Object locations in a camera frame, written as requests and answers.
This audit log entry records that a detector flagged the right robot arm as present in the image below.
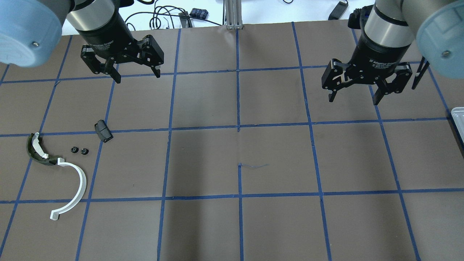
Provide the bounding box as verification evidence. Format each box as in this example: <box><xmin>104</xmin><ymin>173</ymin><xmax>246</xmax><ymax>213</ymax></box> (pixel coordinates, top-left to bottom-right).
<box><xmin>321</xmin><ymin>0</ymin><xmax>464</xmax><ymax>105</ymax></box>

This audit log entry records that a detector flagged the dark green brake shoe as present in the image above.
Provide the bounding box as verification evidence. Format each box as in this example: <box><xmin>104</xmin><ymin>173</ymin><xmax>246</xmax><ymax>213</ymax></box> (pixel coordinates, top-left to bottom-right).
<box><xmin>26</xmin><ymin>132</ymin><xmax>58</xmax><ymax>166</ymax></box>

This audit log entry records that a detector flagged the black power adapter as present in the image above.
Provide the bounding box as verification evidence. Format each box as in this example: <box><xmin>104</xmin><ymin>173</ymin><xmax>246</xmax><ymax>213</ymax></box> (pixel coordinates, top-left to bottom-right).
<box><xmin>328</xmin><ymin>0</ymin><xmax>349</xmax><ymax>20</ymax></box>

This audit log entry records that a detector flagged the black cable bundle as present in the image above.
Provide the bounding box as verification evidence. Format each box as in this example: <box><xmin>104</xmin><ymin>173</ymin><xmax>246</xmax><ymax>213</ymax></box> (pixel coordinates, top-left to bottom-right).
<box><xmin>123</xmin><ymin>0</ymin><xmax>222</xmax><ymax>32</ymax></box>

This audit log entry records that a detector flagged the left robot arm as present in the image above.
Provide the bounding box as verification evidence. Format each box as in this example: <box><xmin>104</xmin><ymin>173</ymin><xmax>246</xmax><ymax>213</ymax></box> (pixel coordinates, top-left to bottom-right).
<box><xmin>0</xmin><ymin>0</ymin><xmax>164</xmax><ymax>84</ymax></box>

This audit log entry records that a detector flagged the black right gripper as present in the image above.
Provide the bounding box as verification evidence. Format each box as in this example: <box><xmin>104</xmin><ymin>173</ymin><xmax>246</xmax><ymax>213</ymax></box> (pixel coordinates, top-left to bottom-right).
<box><xmin>321</xmin><ymin>33</ymin><xmax>412</xmax><ymax>105</ymax></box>

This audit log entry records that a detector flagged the dark grey brake pad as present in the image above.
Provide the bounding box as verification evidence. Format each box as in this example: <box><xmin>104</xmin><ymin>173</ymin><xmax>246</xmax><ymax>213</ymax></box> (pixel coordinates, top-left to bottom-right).
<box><xmin>94</xmin><ymin>119</ymin><xmax>114</xmax><ymax>143</ymax></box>

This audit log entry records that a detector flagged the white curved plastic arc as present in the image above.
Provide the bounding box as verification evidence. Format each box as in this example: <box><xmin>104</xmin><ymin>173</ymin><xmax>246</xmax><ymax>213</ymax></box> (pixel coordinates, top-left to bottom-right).
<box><xmin>50</xmin><ymin>158</ymin><xmax>88</xmax><ymax>221</ymax></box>

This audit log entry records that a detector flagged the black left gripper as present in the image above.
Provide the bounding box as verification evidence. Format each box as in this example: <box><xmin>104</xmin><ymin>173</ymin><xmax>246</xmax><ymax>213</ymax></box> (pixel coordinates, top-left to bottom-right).
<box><xmin>78</xmin><ymin>14</ymin><xmax>165</xmax><ymax>84</ymax></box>

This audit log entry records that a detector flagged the white metal tray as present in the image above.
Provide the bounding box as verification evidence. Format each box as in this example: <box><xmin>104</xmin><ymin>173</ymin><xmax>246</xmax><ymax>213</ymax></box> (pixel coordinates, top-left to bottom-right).
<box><xmin>451</xmin><ymin>106</ymin><xmax>464</xmax><ymax>143</ymax></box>

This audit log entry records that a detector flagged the aluminium frame post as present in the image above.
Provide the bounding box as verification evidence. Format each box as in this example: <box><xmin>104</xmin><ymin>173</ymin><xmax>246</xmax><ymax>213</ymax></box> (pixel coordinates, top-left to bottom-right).
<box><xmin>223</xmin><ymin>0</ymin><xmax>243</xmax><ymax>30</ymax></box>

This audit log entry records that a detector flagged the dark patterned small box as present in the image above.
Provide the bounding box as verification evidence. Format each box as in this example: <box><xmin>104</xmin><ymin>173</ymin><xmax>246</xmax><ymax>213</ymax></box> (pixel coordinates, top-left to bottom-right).
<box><xmin>189</xmin><ymin>8</ymin><xmax>209</xmax><ymax>20</ymax></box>

